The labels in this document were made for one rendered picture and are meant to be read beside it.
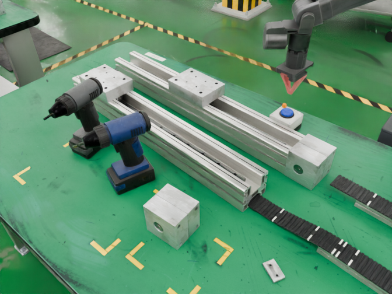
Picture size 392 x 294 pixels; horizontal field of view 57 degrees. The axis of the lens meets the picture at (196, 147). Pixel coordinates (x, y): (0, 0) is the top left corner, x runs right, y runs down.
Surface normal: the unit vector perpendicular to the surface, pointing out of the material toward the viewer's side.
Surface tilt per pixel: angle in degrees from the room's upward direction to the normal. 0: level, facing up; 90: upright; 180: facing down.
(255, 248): 0
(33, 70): 90
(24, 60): 90
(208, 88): 0
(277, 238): 0
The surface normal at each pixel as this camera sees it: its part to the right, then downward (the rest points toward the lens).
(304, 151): -0.02, -0.75
